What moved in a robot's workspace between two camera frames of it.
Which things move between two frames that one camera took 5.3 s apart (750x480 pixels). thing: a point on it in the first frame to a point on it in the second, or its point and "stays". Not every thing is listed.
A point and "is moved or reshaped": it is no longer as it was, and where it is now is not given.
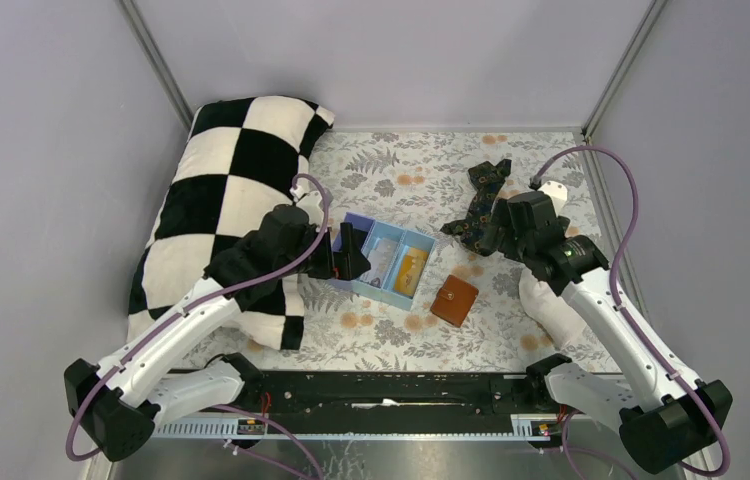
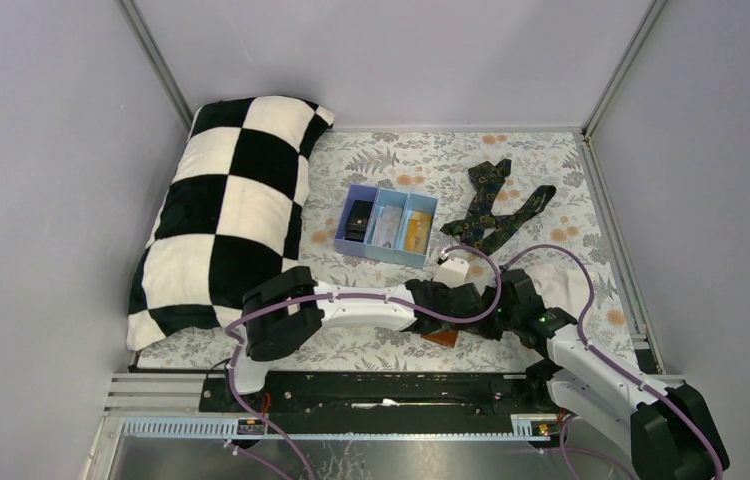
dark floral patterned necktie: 486,182 stays
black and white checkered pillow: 238,159 stays
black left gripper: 346,264 to 434,287
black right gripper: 501,218 to 489,294
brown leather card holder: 454,300 is moved or reshaped
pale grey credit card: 380,260 to 387,226
